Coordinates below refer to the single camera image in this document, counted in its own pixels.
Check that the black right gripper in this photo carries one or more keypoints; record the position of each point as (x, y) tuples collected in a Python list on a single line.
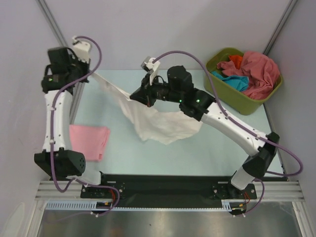
[(144, 94)]

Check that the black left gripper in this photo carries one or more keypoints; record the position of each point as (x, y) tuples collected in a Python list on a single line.
[(85, 65)]

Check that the white t shirt with print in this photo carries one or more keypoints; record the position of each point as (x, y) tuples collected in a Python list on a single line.
[(149, 123)]

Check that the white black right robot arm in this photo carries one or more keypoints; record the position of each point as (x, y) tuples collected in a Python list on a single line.
[(201, 106)]

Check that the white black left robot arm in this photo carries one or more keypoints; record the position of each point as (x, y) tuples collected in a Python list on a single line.
[(58, 159)]

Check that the folded light pink t shirt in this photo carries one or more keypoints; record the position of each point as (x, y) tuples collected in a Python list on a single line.
[(91, 141)]

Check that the olive green plastic bin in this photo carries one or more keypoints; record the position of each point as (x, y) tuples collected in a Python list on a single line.
[(237, 100)]

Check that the teal blue t shirt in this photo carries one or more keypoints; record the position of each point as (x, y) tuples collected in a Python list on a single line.
[(240, 83)]

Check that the orange t shirt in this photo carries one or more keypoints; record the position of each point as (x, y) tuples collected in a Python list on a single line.
[(237, 60)]

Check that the coral pink t shirt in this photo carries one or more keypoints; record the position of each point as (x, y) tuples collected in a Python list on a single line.
[(260, 71)]

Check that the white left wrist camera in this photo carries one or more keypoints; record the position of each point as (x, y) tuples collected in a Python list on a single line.
[(82, 49)]

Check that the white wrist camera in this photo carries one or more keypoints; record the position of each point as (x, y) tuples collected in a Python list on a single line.
[(151, 67), (82, 49)]

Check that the aluminium corner post left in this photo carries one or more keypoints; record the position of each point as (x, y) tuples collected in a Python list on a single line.
[(78, 89)]

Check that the aluminium corner post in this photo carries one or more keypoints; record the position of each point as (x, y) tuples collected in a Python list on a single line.
[(78, 89), (282, 22)]

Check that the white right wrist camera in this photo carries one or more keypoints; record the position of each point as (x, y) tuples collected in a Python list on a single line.
[(151, 67)]

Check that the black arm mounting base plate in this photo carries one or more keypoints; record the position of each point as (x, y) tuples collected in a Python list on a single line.
[(163, 191)]

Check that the aluminium frame rail front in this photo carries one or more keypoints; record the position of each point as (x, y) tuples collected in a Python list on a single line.
[(274, 191)]

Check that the white slotted cable duct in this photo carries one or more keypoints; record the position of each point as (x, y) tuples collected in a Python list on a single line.
[(101, 206)]

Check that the aluminium corner post right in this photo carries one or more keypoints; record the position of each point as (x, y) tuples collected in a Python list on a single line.
[(282, 22)]

